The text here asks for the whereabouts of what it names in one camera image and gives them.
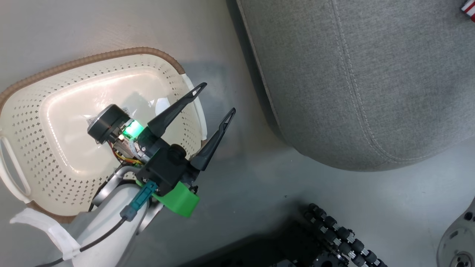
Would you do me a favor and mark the teal left cable connector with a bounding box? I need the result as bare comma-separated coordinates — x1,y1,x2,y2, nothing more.
120,181,159,223

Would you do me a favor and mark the red and white garment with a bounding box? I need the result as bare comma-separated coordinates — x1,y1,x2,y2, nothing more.
461,0,475,22

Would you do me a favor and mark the grey fabric sofa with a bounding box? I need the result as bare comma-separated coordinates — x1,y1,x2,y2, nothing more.
226,0,475,172

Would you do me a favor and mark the coloured gripper wire bundle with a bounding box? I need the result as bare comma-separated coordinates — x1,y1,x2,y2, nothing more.
111,142,144,166

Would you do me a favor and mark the white arm cable strap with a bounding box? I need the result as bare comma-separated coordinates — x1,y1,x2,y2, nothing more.
10,208,81,261

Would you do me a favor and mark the cream perforated laundry basket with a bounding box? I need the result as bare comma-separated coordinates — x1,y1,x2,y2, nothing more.
0,47,208,224

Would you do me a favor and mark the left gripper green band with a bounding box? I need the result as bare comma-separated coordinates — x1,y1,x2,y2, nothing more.
87,82,236,218

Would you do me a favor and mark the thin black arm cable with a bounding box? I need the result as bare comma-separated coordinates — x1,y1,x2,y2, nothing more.
35,216,127,267

